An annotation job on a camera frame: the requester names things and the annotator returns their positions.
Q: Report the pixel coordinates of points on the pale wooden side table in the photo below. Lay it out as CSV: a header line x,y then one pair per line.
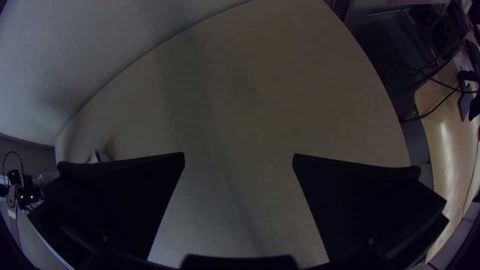
x,y
450,150

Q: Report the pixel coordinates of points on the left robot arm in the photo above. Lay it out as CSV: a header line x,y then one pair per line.
x,y
20,193

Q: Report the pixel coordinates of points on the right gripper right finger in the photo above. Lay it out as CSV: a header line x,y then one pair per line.
x,y
360,210

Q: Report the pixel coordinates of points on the black device on side table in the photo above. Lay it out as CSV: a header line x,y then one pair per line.
x,y
468,93

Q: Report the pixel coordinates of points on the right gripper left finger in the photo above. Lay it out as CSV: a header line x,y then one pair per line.
x,y
108,202

